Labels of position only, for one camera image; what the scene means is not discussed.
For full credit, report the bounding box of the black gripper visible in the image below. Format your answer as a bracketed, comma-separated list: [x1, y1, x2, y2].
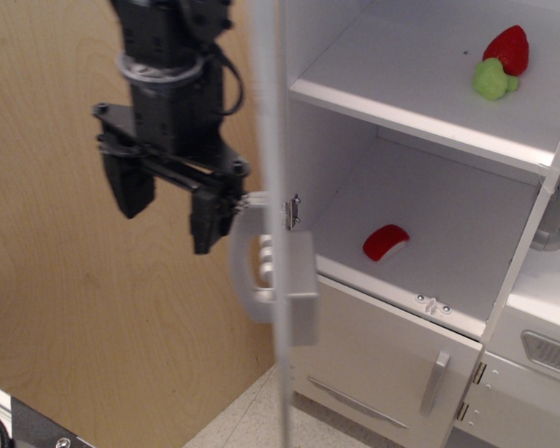
[92, 69, 249, 255]

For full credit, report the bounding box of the white fridge door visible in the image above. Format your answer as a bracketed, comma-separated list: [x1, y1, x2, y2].
[248, 1, 292, 447]

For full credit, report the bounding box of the white toy fridge cabinet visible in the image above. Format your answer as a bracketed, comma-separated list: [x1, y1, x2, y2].
[275, 0, 560, 448]

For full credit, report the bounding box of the silver door hinge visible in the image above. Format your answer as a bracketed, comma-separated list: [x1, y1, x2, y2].
[285, 194, 301, 231]

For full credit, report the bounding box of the grey dispenser box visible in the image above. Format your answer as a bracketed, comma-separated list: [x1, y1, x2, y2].
[287, 231, 318, 347]

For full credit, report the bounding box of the red white toy sushi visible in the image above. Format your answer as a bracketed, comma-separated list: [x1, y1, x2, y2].
[362, 224, 410, 262]

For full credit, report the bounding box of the white lower freezer door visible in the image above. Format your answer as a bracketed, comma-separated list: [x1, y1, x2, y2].
[291, 276, 482, 447]

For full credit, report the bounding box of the white door latch catch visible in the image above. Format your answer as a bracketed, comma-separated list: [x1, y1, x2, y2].
[415, 294, 453, 315]

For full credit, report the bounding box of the green toy broccoli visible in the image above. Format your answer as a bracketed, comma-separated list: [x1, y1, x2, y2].
[472, 58, 520, 101]

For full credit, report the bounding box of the brass oven door hinge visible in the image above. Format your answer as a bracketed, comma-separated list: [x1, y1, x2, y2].
[472, 362, 486, 385]

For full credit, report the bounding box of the brass lower oven hinge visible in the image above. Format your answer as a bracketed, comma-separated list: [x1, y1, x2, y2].
[456, 402, 469, 421]

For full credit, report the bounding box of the red toy strawberry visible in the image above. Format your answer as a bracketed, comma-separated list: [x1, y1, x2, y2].
[483, 25, 530, 77]

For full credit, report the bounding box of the white toy oven unit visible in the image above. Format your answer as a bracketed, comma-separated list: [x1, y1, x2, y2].
[452, 250, 560, 447]

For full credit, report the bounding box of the grey oven vent panel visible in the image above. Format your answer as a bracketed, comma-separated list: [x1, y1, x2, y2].
[521, 330, 560, 373]

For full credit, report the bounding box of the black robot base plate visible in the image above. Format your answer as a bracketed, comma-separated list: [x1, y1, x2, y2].
[0, 398, 92, 448]

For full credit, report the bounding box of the silver freezer door handle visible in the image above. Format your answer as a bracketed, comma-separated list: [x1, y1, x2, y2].
[419, 351, 450, 416]

